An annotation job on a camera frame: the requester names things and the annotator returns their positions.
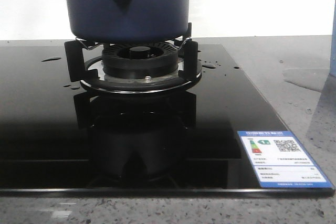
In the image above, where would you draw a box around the blue white energy label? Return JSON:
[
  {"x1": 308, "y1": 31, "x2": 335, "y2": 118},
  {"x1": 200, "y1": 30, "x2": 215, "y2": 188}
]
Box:
[{"x1": 238, "y1": 131, "x2": 333, "y2": 188}]

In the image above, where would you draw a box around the black gas burner head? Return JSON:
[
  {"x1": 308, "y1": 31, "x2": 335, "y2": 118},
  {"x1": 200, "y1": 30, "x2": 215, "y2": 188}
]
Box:
[{"x1": 102, "y1": 42, "x2": 178, "y2": 79}]

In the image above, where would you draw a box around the black pot support grate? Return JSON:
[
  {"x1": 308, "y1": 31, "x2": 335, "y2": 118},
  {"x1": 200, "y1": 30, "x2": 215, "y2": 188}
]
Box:
[{"x1": 65, "y1": 23, "x2": 202, "y2": 94}]

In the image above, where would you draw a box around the blue cooking pot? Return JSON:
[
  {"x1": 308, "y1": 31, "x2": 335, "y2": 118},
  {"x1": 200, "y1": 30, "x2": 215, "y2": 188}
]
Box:
[{"x1": 66, "y1": 0, "x2": 189, "y2": 44}]

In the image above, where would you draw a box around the black glass stove top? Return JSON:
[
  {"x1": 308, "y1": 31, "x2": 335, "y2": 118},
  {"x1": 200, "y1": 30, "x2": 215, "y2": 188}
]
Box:
[{"x1": 1, "y1": 45, "x2": 335, "y2": 198}]

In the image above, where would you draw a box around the light blue cup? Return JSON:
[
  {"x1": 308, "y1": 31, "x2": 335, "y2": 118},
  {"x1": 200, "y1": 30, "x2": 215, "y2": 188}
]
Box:
[{"x1": 330, "y1": 6, "x2": 336, "y2": 77}]

